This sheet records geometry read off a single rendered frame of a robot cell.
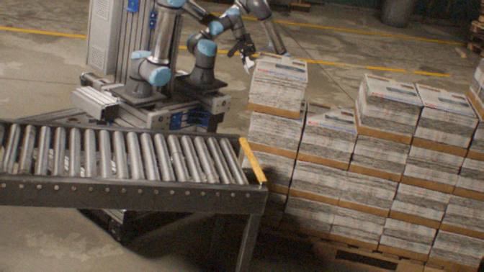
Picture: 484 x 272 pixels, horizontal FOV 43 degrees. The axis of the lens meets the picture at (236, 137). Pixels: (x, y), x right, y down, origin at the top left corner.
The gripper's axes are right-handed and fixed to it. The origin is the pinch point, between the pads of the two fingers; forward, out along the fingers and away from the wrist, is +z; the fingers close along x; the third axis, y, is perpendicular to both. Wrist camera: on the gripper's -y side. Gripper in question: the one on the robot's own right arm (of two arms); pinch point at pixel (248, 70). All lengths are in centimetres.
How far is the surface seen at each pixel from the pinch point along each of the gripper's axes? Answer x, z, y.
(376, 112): -18, 37, 61
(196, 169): -93, 12, -16
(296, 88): -18.0, 12.6, 24.9
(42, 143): -101, -21, -74
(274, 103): -18.0, 17.0, 11.4
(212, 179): -98, 17, -10
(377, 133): -19, 49, 59
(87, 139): -88, -13, -61
